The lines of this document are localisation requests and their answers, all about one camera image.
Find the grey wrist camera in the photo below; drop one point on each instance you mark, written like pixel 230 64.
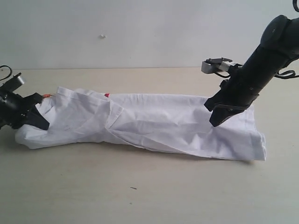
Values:
pixel 14 83
pixel 218 65

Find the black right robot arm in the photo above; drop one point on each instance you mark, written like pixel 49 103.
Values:
pixel 278 47

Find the white t-shirt red lettering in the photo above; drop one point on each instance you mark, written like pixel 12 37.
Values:
pixel 167 123

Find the orange clothing tag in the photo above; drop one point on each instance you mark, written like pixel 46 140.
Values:
pixel 48 95

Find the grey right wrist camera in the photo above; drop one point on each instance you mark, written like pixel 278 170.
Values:
pixel 218 65

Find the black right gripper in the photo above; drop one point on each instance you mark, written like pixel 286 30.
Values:
pixel 236 95

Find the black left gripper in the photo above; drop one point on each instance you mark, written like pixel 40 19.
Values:
pixel 16 111

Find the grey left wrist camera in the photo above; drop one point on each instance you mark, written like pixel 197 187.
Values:
pixel 14 83

